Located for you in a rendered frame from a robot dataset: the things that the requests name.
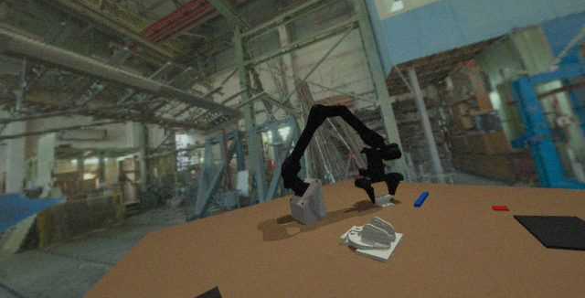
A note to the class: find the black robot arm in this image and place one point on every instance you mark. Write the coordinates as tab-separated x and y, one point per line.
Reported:
318	113

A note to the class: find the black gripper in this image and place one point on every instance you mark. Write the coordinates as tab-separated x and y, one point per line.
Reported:
377	174

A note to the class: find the grey metal gear jaw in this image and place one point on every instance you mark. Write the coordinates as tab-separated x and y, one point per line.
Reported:
372	238

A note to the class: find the blue flat bar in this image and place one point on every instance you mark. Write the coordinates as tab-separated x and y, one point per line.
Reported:
421	199

